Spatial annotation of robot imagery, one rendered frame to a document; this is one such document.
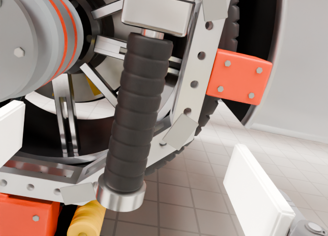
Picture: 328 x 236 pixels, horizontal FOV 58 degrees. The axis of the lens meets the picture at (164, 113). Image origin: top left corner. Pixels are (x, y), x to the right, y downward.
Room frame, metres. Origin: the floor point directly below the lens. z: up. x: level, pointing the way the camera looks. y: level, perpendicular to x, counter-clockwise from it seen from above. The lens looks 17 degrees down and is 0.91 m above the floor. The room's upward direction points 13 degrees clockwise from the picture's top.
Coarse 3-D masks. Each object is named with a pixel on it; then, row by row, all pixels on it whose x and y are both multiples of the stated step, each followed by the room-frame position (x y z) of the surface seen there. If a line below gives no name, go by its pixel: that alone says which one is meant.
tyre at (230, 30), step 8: (232, 0) 0.54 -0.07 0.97; (232, 8) 0.54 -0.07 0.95; (232, 16) 0.54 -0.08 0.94; (224, 24) 0.54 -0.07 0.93; (232, 24) 0.54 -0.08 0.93; (224, 32) 0.54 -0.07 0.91; (232, 32) 0.54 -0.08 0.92; (224, 40) 0.54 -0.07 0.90; (232, 40) 0.54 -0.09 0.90; (224, 48) 0.54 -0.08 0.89; (232, 48) 0.54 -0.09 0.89; (208, 96) 0.54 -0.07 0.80; (208, 104) 0.54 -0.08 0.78; (216, 104) 0.54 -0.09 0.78; (208, 112) 0.54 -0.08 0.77; (200, 120) 0.54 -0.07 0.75; (208, 120) 0.55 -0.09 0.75; (200, 128) 0.54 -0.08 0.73; (176, 152) 0.53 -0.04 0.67; (160, 160) 0.53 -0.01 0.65; (168, 160) 0.54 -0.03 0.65; (152, 168) 0.53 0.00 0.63; (64, 176) 0.51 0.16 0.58
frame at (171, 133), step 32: (224, 0) 0.45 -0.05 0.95; (192, 32) 0.46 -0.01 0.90; (192, 64) 0.45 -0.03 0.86; (192, 96) 0.45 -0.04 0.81; (160, 128) 0.49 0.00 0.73; (192, 128) 0.45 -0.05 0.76; (32, 160) 0.48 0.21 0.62; (96, 160) 0.49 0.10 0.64; (0, 192) 0.42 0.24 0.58; (32, 192) 0.43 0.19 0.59; (64, 192) 0.43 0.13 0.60
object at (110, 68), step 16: (96, 0) 0.63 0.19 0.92; (112, 0) 0.64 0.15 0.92; (112, 16) 0.64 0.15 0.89; (112, 32) 0.64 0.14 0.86; (128, 32) 0.64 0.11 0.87; (96, 64) 0.64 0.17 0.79; (112, 64) 0.64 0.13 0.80; (80, 80) 0.63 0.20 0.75; (112, 80) 0.64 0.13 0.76; (48, 96) 0.63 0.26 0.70; (80, 96) 0.63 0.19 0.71; (96, 96) 0.64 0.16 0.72
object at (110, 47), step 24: (72, 0) 0.58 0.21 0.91; (120, 0) 0.54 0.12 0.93; (96, 24) 0.54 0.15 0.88; (96, 48) 0.54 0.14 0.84; (120, 48) 0.55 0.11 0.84; (72, 72) 0.53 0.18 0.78; (96, 72) 0.54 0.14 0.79; (168, 72) 0.55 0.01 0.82; (24, 96) 0.53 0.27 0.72; (72, 96) 0.54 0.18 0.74; (168, 96) 0.54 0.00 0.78; (24, 120) 0.63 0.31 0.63; (48, 120) 0.68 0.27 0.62; (72, 120) 0.53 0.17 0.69; (96, 120) 0.73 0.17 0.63; (24, 144) 0.53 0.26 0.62; (48, 144) 0.56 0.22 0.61; (72, 144) 0.53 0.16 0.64; (96, 144) 0.56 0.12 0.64
